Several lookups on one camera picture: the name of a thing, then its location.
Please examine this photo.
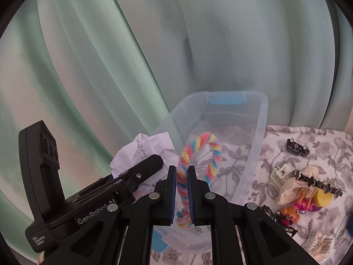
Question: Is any cotton swab pack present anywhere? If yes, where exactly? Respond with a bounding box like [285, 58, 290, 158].
[307, 231, 336, 258]

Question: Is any white plastic toy crate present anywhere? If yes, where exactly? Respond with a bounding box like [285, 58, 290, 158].
[269, 164, 293, 190]

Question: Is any blonde doll cream dress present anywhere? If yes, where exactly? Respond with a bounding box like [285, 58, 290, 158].
[276, 176, 318, 205]

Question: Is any yellow purple sponge cylinder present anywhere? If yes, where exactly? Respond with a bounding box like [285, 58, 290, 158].
[312, 189, 334, 208]

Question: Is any black silver action figure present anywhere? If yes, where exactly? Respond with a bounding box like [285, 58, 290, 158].
[261, 205, 298, 237]

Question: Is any blue ball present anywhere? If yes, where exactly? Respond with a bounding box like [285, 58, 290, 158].
[346, 214, 353, 237]

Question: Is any black toy car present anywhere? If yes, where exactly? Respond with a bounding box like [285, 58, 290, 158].
[287, 138, 309, 157]

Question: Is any black flower headband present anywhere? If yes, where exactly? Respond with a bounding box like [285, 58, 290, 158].
[292, 169, 343, 198]

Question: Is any clear plastic storage bin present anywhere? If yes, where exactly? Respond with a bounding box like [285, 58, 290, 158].
[149, 90, 269, 254]

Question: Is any rainbow twisted pipe cleaner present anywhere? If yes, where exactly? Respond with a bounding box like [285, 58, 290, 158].
[175, 132, 222, 229]

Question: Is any small orange pink doll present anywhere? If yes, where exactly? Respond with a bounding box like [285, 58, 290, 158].
[279, 206, 300, 226]

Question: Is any white paper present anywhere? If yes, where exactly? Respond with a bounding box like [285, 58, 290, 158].
[109, 132, 179, 199]

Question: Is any floral grey white blanket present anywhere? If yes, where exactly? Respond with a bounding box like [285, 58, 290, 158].
[169, 122, 352, 264]

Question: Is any green curtain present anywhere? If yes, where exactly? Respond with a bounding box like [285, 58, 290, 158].
[1, 0, 352, 229]

